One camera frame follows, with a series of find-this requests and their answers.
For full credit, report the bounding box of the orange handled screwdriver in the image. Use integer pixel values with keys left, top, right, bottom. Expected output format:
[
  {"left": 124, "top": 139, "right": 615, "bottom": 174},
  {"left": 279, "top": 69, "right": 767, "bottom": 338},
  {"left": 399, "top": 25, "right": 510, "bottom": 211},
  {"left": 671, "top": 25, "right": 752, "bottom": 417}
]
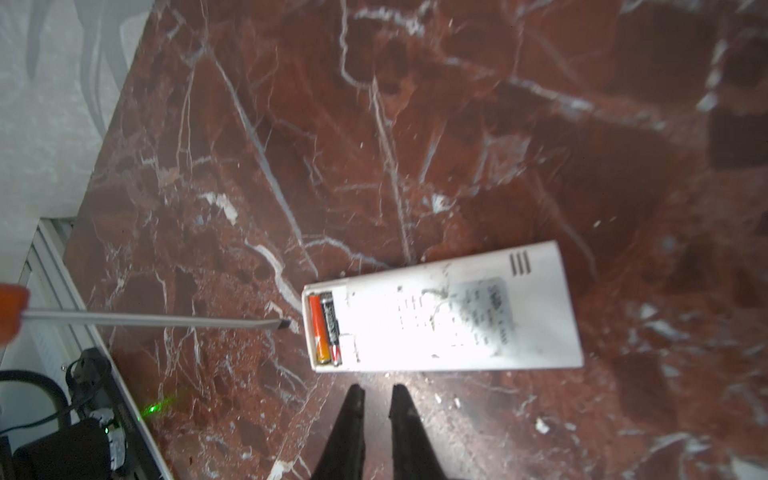
[{"left": 1, "top": 283, "right": 291, "bottom": 345}]

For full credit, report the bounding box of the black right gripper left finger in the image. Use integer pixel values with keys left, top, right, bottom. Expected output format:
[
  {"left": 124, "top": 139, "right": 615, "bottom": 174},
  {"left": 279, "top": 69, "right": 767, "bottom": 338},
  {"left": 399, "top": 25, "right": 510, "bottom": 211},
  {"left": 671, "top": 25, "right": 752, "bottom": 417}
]
[{"left": 311, "top": 384, "right": 366, "bottom": 480}]

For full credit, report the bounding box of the black red AAA battery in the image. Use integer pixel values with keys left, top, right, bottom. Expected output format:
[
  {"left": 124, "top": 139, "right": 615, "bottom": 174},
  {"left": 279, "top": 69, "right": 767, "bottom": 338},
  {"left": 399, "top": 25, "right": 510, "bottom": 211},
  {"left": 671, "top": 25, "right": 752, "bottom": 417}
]
[{"left": 320, "top": 292, "right": 342, "bottom": 366}]

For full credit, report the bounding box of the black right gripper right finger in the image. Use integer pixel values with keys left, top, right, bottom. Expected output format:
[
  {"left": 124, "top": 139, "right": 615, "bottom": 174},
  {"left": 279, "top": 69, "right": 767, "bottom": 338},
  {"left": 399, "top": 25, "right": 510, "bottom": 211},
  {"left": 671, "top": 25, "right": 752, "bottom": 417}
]
[{"left": 389, "top": 384, "right": 447, "bottom": 480}]

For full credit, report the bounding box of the orange red AAA battery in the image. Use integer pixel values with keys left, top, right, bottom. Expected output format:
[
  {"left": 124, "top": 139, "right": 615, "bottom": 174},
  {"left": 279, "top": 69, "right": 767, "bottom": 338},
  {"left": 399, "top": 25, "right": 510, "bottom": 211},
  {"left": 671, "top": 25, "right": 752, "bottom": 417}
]
[{"left": 309, "top": 295, "right": 332, "bottom": 364}]

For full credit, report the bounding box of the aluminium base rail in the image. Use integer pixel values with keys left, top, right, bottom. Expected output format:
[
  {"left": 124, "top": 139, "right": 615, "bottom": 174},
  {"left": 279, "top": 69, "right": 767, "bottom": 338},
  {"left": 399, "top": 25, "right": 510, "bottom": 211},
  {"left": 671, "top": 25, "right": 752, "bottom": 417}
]
[{"left": 1, "top": 219, "right": 173, "bottom": 479}]

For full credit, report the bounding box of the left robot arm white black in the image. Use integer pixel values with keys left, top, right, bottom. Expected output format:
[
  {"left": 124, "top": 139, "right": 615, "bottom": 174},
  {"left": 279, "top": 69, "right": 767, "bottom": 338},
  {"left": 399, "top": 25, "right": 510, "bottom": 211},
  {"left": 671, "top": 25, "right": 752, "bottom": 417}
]
[{"left": 1, "top": 348, "right": 128, "bottom": 479}]

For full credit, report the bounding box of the white remote with display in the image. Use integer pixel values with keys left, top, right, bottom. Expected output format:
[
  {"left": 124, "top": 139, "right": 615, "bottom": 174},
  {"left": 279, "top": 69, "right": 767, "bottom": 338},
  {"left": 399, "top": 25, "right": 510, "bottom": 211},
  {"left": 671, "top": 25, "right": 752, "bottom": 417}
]
[{"left": 301, "top": 241, "right": 584, "bottom": 373}]

